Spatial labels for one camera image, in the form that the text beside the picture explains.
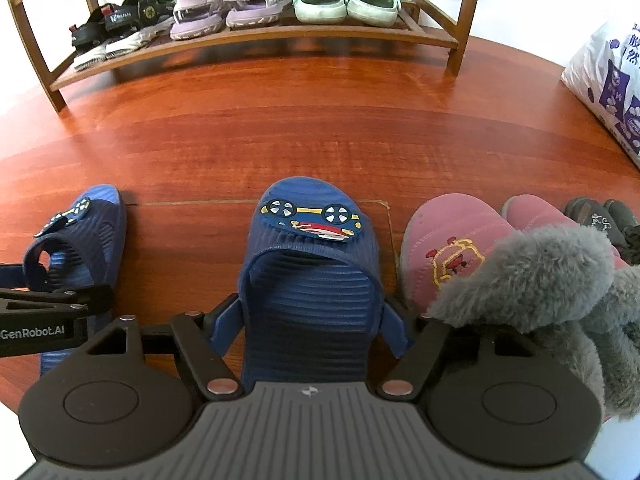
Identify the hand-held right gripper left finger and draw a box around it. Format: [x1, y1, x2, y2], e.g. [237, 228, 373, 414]
[85, 292, 247, 402]

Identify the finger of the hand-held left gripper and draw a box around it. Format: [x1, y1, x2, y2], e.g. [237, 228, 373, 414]
[0, 285, 115, 320]

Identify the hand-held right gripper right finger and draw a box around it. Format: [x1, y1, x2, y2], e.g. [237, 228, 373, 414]
[377, 299, 533, 402]

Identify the blue car-patch slipper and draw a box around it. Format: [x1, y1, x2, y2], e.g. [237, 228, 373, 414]
[239, 175, 388, 393]
[0, 184, 127, 377]

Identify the pink boot grey fur cuff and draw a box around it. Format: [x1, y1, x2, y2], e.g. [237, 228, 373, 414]
[400, 194, 617, 411]
[501, 194, 640, 421]

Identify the black child's sneaker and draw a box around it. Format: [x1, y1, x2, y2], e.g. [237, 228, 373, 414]
[563, 197, 613, 241]
[602, 199, 640, 267]

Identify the black strap sandal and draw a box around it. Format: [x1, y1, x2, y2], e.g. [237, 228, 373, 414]
[102, 0, 177, 59]
[69, 4, 121, 72]

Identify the brown wooden shoe rack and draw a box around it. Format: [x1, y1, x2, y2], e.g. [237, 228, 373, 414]
[0, 0, 488, 113]

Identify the white plastic bag purple print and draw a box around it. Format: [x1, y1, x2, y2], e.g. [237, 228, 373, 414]
[560, 21, 640, 171]

